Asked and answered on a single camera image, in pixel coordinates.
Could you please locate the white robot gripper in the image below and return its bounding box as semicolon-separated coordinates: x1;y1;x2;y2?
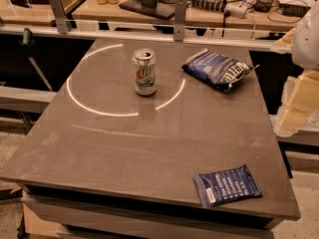
275;1;319;131

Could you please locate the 7up soda can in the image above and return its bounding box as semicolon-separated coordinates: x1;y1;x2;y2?
133;48;157;96

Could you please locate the blue rxbar blueberry wrapper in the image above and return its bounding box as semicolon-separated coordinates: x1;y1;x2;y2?
193;164;262;208

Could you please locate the black device on desk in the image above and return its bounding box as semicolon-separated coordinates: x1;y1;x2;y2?
279;4;310;17

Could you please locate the blue chip bag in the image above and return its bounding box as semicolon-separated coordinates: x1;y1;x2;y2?
181;49;254;93

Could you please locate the power strip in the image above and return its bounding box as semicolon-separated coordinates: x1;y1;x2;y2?
191;0;248;19

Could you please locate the black monitor stand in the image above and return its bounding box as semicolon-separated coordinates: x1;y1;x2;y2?
120;0;174;20

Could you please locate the middle metal bracket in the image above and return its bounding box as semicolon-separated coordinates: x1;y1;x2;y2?
173;0;187;42

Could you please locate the metal bracket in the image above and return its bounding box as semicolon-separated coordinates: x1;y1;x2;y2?
48;0;71;34
173;0;187;42

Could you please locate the left metal bracket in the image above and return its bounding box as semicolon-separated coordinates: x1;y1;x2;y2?
48;0;71;34

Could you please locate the green handled tool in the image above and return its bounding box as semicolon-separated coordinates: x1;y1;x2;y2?
19;28;53;92

